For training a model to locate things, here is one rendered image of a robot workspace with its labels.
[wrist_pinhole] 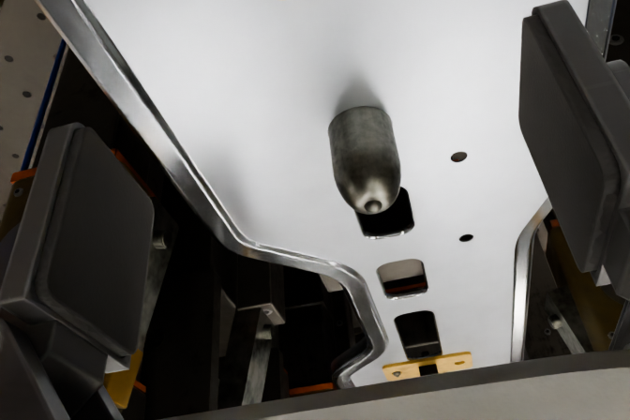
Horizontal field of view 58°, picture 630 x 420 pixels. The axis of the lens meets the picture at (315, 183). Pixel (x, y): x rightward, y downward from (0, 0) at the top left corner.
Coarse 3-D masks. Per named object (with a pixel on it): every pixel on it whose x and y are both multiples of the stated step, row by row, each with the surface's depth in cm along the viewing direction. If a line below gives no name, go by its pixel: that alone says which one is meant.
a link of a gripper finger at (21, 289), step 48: (48, 144) 11; (96, 144) 11; (48, 192) 10; (96, 192) 11; (144, 192) 13; (48, 240) 9; (96, 240) 11; (144, 240) 12; (48, 288) 9; (96, 288) 10; (144, 288) 12; (48, 336) 9; (96, 336) 10; (96, 384) 10
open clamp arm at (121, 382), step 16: (160, 208) 34; (160, 224) 34; (176, 224) 36; (160, 240) 33; (160, 256) 34; (160, 272) 34; (144, 304) 32; (144, 320) 32; (144, 336) 32; (112, 384) 28; (128, 384) 29; (112, 400) 28
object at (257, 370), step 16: (240, 320) 44; (256, 320) 44; (240, 336) 44; (256, 336) 43; (272, 336) 45; (240, 352) 43; (256, 352) 43; (224, 368) 42; (240, 368) 42; (256, 368) 43; (224, 384) 42; (240, 384) 41; (256, 384) 43; (224, 400) 41; (240, 400) 41; (256, 400) 43
